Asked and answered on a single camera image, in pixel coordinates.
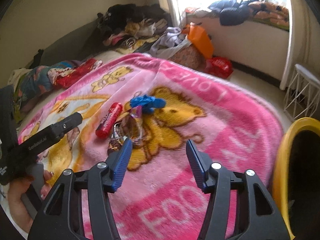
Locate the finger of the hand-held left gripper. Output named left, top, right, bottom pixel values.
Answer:
left=18, top=112, right=83, bottom=153

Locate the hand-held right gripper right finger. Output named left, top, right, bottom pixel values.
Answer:
left=186, top=139, right=292, bottom=240

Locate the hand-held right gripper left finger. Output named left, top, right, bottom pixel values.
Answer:
left=27, top=138, right=133, bottom=240

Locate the dark brown snack wrapper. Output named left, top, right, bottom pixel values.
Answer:
left=107, top=139, right=126, bottom=157

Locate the clear purple snack wrapper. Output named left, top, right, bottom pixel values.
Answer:
left=114, top=106, right=147, bottom=145

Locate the red tube snack wrapper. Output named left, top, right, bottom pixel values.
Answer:
left=95, top=102, right=123, bottom=138

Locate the blue wrapper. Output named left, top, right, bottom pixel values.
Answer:
left=130, top=94, right=167, bottom=114

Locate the yellow round bin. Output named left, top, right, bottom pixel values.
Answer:
left=272, top=117, right=320, bottom=240

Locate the person's left hand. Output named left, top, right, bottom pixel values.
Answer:
left=7, top=170, right=54, bottom=233

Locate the pink printed bear blanket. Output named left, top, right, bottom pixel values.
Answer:
left=17, top=52, right=284, bottom=240

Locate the floral patterned pillow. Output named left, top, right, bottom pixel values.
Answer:
left=10, top=60, right=81, bottom=111

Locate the red patterned cloth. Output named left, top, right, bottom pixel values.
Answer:
left=55, top=58, right=103, bottom=88

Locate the grey bed headboard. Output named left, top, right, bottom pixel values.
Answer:
left=7, top=17, right=110, bottom=80

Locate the red plastic bag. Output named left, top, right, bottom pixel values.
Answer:
left=205, top=56, right=234, bottom=78

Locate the patterned fabric laundry basket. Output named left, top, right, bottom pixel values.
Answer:
left=172, top=44, right=206, bottom=68

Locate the orange shopping bag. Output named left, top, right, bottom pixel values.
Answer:
left=182, top=22, right=215, bottom=58

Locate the lavender garment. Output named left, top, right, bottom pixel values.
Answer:
left=150, top=27, right=191, bottom=58

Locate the pile of mixed clothes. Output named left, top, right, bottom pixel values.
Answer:
left=96, top=4, right=171, bottom=48

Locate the clothes heap on sill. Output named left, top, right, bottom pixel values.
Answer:
left=185, top=6, right=213, bottom=17

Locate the dark puffer jacket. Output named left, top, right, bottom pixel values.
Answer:
left=207, top=0, right=263, bottom=26

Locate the cream curtain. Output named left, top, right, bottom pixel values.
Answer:
left=152, top=0, right=186, bottom=30

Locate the white wire stool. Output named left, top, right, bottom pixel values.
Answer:
left=284, top=64, right=320, bottom=121

